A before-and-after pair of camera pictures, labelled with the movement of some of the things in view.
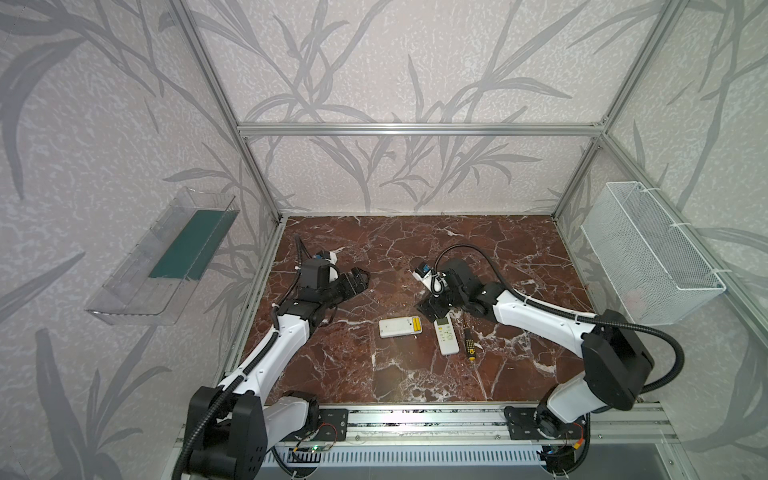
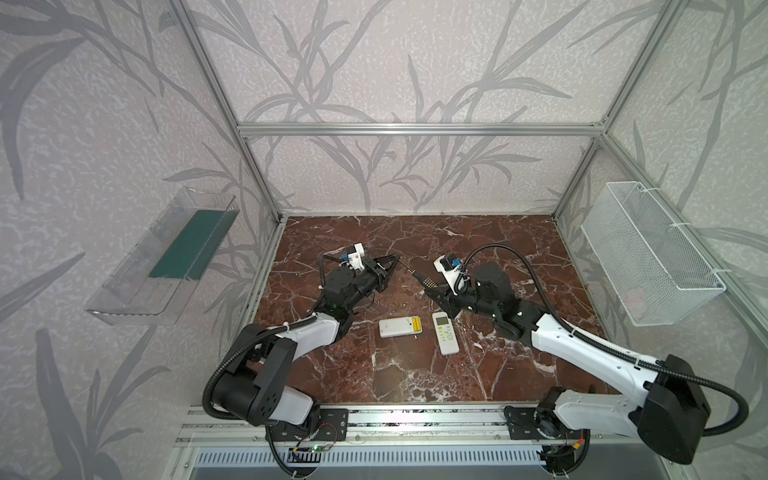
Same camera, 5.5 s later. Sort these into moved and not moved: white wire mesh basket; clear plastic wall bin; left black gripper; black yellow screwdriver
Moved: black yellow screwdriver; left black gripper
Not moved: clear plastic wall bin; white wire mesh basket
